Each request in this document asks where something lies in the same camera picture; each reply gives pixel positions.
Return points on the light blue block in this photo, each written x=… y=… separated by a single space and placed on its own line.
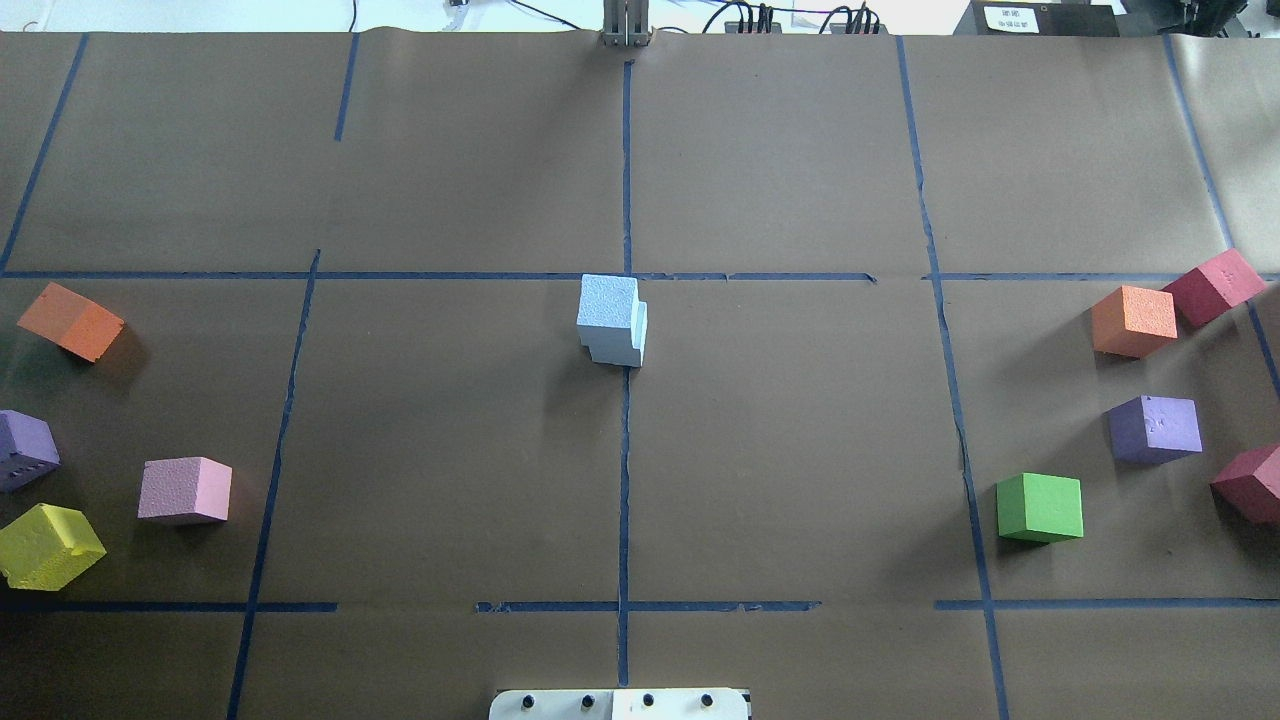
x=621 y=346
x=607 y=309

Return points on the green foam block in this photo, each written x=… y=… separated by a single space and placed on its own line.
x=1039 y=508

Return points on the pink foam block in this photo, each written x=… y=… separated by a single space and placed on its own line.
x=185 y=490

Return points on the orange foam block right side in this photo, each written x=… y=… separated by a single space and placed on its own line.
x=1133 y=322

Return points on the orange foam block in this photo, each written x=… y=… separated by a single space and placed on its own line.
x=1133 y=322
x=72 y=322

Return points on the purple foam block right side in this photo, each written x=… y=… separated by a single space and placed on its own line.
x=1153 y=430

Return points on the purple foam block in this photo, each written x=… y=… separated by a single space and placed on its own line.
x=28 y=451
x=1153 y=430

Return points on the orange foam block left side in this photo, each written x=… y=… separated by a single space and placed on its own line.
x=72 y=322

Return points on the dark red foam block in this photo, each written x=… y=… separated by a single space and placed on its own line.
x=1250 y=484
x=1214 y=287

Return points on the purple foam block left side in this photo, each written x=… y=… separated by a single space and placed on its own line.
x=28 y=451

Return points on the yellow foam block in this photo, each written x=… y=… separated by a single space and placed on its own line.
x=47 y=547

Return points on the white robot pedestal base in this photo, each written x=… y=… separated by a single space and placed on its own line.
x=623 y=703

